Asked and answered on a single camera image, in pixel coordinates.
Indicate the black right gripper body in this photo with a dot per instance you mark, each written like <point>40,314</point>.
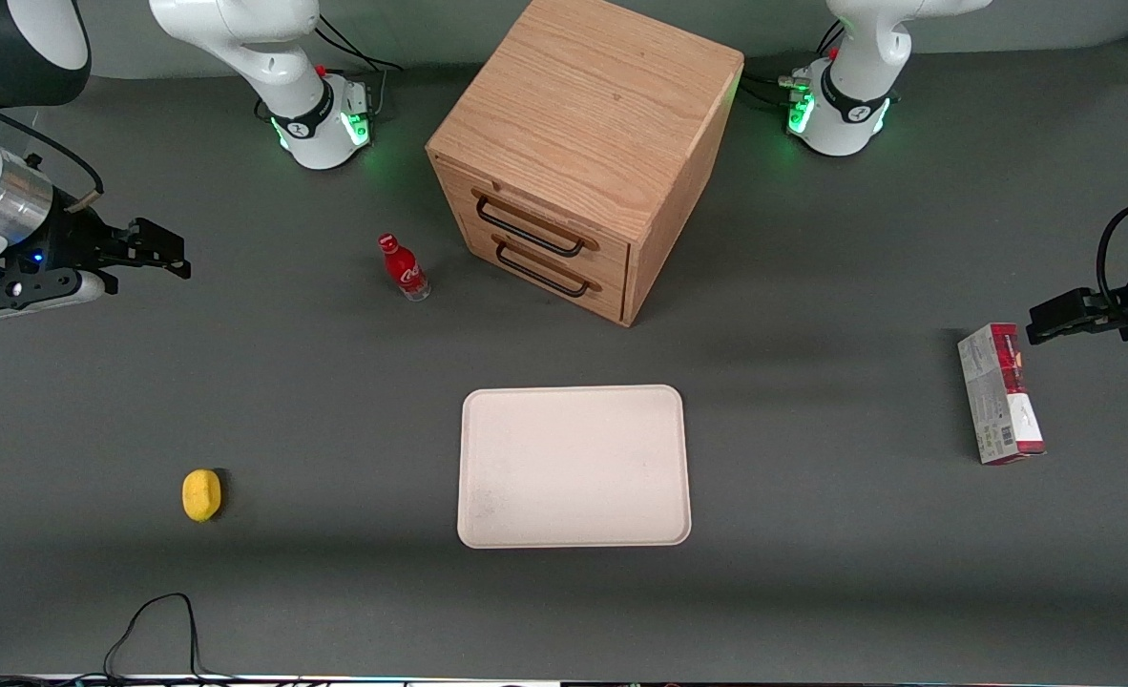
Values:
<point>72,239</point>

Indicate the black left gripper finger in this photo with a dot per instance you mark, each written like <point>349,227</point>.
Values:
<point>1065,317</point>
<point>1114,311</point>

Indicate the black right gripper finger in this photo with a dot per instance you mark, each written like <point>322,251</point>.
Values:
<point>114,250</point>
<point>158,250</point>

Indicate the red coke bottle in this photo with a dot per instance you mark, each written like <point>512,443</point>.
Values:
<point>407,270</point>

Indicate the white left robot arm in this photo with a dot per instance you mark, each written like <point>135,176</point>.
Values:
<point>850,105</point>

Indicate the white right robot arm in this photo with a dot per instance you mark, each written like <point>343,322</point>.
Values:
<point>240,38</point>

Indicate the cream plastic tray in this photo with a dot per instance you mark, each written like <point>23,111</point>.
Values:
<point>574,468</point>

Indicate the red and grey carton box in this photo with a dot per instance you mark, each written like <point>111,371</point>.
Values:
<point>998,401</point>

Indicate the yellow lemon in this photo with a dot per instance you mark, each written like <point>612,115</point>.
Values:
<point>201,496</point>

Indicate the wooden drawer front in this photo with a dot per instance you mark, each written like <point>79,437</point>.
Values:
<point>614,301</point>
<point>550,218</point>

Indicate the wooden drawer cabinet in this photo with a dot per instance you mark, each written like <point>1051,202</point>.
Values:
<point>583,105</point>

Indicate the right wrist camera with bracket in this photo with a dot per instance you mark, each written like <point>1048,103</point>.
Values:
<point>10,286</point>

